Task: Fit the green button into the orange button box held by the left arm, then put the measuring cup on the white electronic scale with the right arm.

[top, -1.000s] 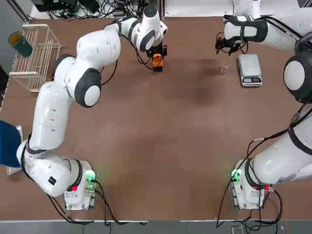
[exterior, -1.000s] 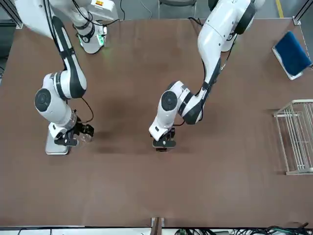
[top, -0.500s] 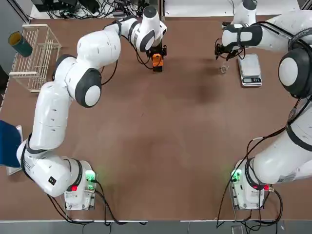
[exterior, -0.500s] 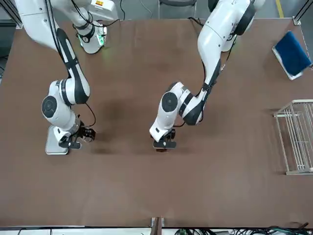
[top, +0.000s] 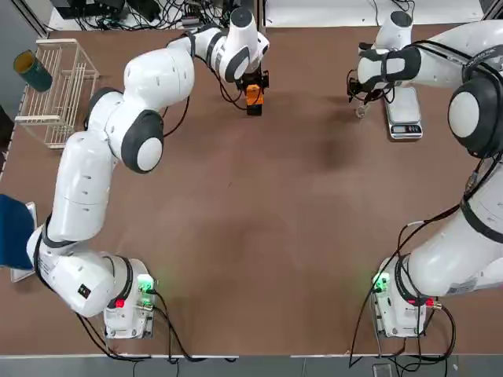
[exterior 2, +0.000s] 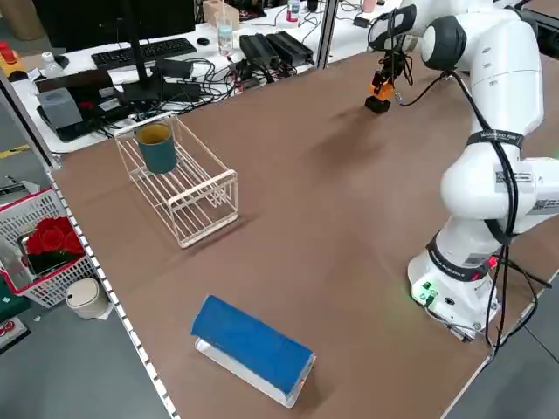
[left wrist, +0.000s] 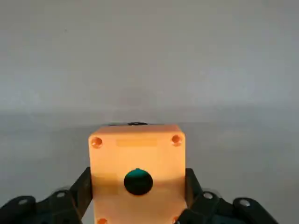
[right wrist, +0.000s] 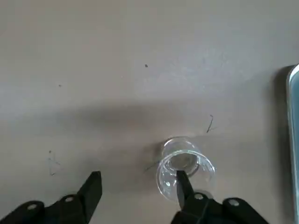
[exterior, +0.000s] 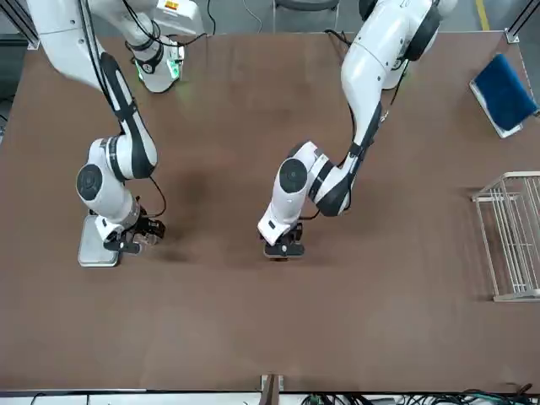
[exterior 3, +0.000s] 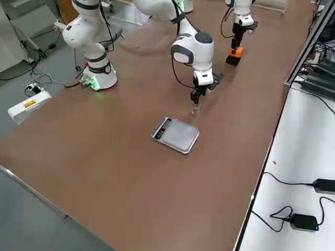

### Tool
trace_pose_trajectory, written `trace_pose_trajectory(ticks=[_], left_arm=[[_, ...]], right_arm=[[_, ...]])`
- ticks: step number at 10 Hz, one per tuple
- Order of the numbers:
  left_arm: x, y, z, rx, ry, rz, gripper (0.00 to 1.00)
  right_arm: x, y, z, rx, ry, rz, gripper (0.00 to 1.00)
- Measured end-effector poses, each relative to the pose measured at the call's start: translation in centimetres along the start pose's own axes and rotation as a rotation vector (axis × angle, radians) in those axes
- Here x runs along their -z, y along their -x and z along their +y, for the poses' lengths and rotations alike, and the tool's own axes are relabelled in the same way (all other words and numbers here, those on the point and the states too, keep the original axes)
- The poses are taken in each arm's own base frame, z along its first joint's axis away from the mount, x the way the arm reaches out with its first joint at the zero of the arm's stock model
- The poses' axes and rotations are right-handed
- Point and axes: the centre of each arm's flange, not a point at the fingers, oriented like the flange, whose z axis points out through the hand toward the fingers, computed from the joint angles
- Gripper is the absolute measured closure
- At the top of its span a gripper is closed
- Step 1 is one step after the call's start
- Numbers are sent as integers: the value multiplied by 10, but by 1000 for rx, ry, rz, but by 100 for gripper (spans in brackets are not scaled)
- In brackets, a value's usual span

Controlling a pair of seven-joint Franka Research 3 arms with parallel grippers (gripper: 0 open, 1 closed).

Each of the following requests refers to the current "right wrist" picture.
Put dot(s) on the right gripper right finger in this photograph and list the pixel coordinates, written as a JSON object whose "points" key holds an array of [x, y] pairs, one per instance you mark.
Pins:
{"points": [[198, 210]]}

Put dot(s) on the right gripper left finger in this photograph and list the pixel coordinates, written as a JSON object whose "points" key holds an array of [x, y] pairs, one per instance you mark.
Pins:
{"points": [[90, 198]]}

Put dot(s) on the clear measuring cup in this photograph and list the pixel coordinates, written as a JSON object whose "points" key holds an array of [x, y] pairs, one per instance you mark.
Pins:
{"points": [[168, 177]]}

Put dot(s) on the white electronic scale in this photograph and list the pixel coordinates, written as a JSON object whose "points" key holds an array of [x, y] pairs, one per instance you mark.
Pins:
{"points": [[294, 140]]}

